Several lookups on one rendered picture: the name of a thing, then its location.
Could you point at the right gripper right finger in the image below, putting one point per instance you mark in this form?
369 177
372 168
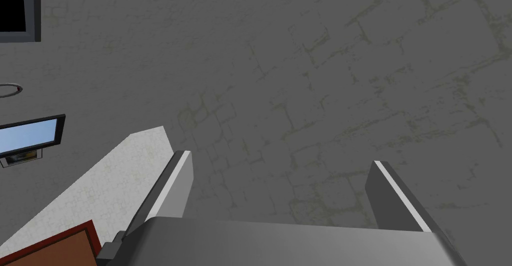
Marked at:
396 202

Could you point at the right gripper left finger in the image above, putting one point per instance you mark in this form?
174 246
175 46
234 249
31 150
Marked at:
172 190

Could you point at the small grey framed picture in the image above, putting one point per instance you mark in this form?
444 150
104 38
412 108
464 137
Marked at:
22 157

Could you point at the brown door with red frame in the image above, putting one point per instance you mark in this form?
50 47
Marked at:
60 248

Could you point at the blue window with black frame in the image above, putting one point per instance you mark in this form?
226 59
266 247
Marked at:
30 134

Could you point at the black screen with grey frame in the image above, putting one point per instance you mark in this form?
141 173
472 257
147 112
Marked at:
16 7

